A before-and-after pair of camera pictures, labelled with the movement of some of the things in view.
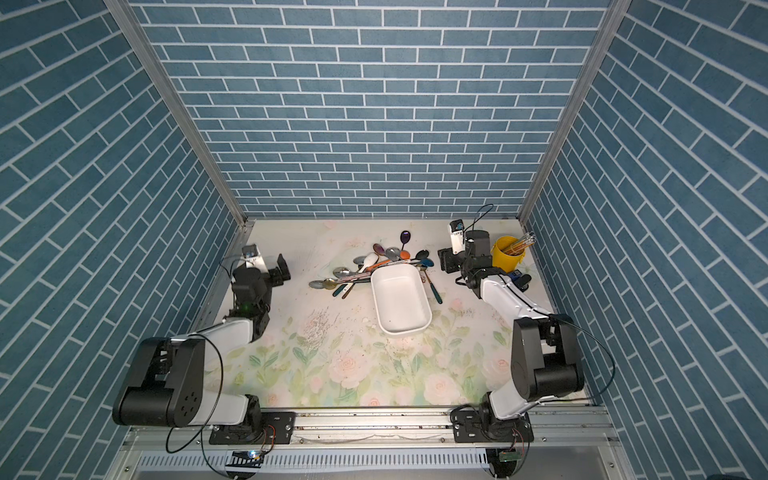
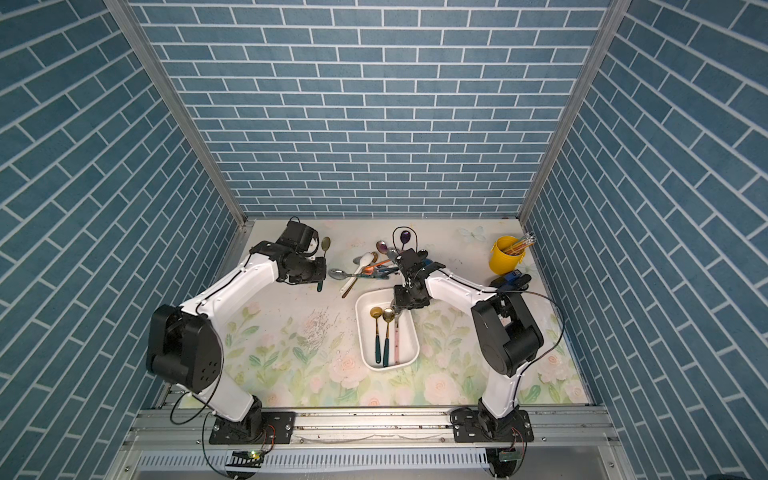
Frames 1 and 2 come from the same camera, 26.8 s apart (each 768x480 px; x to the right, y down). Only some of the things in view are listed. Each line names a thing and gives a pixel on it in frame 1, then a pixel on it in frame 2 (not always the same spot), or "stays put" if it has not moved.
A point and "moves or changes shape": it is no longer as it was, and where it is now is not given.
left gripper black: x=274 y=275 -> x=320 y=274
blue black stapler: x=520 y=280 stays put
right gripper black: x=447 y=260 -> x=398 y=289
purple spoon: x=405 y=237 stays put
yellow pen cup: x=502 y=259 stays put
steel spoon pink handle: x=344 y=274 -> x=396 y=338
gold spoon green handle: x=436 y=294 moves or changes shape
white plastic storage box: x=400 y=299 moves or changes shape
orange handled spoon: x=403 y=256 stays put
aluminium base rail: x=576 y=428 stays put
